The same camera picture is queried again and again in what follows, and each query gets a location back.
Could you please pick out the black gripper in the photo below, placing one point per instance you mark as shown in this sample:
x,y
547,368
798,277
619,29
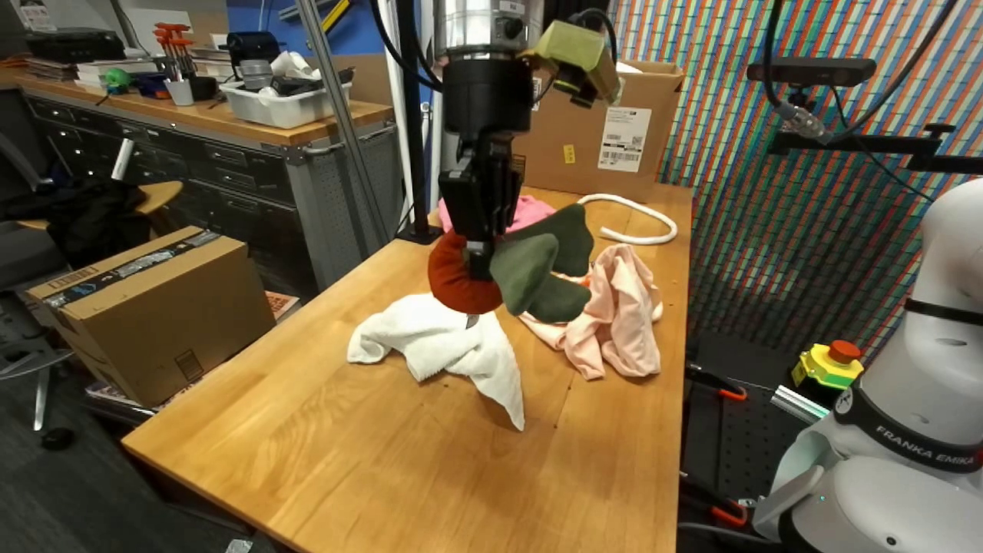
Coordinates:
x,y
481,186

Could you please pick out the red orange cloth item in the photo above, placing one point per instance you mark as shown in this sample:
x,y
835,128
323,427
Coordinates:
x,y
457,281

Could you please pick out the olive green cloth item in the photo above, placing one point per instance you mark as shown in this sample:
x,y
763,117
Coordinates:
x,y
532,270

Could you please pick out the peach shirt with orange print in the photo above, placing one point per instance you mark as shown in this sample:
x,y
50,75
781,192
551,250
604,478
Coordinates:
x,y
615,316

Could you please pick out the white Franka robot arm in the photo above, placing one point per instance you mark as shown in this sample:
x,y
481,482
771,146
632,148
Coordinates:
x,y
910,450

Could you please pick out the white terry towel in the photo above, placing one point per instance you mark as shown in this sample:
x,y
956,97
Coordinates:
x,y
451,347

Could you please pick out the workbench with grey drawers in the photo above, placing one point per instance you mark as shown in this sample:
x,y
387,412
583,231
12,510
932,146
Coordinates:
x,y
340,193

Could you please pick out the cardboard box with white label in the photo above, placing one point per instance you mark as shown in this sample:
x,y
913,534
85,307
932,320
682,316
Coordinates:
x,y
635,141

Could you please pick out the silver metal pole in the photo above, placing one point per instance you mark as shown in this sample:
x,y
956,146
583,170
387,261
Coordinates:
x,y
341,111

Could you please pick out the white plastic bin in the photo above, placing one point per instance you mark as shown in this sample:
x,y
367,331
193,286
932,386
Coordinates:
x,y
280,101

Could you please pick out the black orange clamp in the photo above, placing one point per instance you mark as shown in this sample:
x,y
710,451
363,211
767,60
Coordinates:
x,y
716,507
716,386

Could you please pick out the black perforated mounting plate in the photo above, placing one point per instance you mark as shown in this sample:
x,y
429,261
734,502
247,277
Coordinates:
x,y
739,439

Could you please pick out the brown cardboard box black tape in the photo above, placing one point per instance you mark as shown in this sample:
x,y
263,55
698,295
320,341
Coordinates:
x,y
155,316

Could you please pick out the yellow red emergency stop button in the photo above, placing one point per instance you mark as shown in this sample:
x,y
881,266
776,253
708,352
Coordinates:
x,y
827,364

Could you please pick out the orange hand tool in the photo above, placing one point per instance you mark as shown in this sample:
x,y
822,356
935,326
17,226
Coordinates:
x,y
172,39

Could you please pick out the black bag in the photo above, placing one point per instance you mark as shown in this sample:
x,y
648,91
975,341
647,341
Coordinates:
x,y
98,231

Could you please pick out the small green object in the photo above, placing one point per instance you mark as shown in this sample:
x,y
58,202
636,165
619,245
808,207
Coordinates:
x,y
114,80

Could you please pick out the flat black case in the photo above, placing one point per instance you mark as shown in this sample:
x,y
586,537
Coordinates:
x,y
77,47

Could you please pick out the black pole with base plate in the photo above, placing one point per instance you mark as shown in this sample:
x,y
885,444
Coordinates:
x,y
416,123

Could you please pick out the wrist camera on tan mount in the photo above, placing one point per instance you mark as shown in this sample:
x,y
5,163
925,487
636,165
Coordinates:
x,y
572,51

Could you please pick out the black stereo camera bar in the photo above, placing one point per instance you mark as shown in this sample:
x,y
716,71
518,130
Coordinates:
x,y
808,71

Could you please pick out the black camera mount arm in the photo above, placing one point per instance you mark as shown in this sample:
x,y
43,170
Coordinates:
x,y
871,141

